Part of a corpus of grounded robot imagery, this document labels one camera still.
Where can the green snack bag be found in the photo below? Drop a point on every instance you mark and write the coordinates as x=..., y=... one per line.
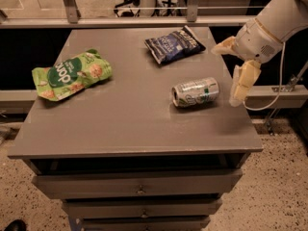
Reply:
x=64, y=79

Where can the black office chair base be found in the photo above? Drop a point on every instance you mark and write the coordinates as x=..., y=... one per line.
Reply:
x=146, y=8

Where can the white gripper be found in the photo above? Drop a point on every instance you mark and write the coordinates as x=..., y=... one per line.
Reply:
x=256, y=42

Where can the grey drawer cabinet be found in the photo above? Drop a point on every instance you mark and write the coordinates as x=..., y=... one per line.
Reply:
x=130, y=124

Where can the middle grey drawer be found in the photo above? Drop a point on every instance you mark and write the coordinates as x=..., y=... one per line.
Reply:
x=145, y=208

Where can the blue chip bag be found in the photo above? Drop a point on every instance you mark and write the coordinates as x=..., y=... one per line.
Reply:
x=175, y=46

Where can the metal railing frame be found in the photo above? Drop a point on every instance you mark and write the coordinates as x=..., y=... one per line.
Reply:
x=32, y=14

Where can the bottom grey drawer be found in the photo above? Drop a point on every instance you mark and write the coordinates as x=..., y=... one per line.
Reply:
x=193, y=223

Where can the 7up soda can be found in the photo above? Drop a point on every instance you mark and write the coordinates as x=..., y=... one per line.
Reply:
x=195, y=92

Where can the grey drawer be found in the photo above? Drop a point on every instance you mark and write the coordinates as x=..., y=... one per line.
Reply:
x=138, y=183
x=145, y=208
x=193, y=223

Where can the top grey drawer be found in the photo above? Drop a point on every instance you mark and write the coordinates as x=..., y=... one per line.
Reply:
x=138, y=183

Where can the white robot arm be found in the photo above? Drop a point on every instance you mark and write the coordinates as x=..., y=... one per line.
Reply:
x=283, y=18

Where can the black shoe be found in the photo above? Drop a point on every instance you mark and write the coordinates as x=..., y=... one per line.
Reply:
x=16, y=225

